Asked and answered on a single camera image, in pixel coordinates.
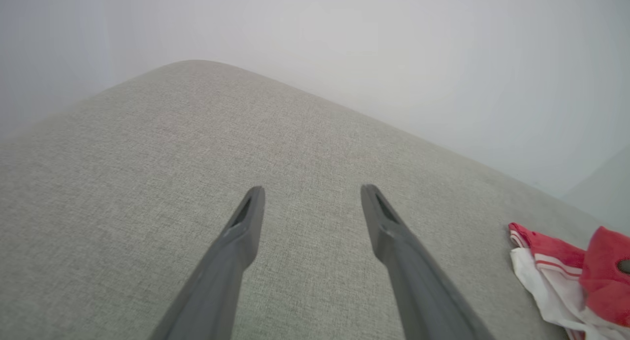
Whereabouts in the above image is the red Bulls basketball jersey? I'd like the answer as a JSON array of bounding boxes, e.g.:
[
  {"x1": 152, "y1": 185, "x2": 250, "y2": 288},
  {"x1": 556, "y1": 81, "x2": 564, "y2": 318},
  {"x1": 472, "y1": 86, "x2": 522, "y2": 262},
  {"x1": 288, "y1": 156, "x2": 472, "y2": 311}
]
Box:
[{"x1": 508, "y1": 222, "x2": 630, "y2": 340}]

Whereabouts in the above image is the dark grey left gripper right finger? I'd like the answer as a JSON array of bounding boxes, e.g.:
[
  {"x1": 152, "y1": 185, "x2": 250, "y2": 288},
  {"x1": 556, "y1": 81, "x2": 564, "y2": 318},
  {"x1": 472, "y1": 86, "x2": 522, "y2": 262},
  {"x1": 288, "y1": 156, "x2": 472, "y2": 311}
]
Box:
[{"x1": 360, "y1": 184, "x2": 495, "y2": 340}]

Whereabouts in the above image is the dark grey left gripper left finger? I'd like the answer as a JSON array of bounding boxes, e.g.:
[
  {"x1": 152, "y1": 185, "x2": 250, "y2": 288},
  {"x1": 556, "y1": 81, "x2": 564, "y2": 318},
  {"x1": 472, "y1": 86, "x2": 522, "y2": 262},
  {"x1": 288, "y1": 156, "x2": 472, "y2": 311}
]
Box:
[{"x1": 148, "y1": 185, "x2": 266, "y2": 340}]

